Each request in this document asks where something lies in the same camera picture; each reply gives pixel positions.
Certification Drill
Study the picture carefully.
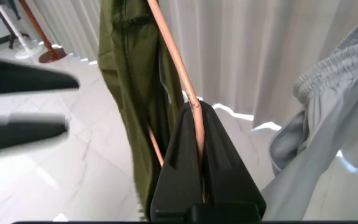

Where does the green garment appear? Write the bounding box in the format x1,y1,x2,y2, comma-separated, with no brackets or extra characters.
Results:
97,0,186,220

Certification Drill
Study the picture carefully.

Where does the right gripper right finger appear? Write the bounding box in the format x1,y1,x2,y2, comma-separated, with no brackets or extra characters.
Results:
200,101,267,223

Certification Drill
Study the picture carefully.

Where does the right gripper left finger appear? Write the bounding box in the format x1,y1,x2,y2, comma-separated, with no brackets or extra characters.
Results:
150,101,204,223

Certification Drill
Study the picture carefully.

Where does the pink clothes hanger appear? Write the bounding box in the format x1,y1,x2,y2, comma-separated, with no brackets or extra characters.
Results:
146,0,206,200

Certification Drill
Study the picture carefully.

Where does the white stand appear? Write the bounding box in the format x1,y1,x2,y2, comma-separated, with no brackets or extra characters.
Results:
0,0,40,60

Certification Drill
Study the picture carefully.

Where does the white curtain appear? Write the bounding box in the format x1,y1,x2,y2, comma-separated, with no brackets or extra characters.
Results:
26,0,358,128

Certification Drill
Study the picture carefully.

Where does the brown stand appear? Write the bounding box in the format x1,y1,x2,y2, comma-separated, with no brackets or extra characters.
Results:
19,0,67,64

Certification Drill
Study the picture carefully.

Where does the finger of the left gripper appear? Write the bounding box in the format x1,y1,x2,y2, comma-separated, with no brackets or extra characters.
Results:
0,57,80,96
0,116,70,154

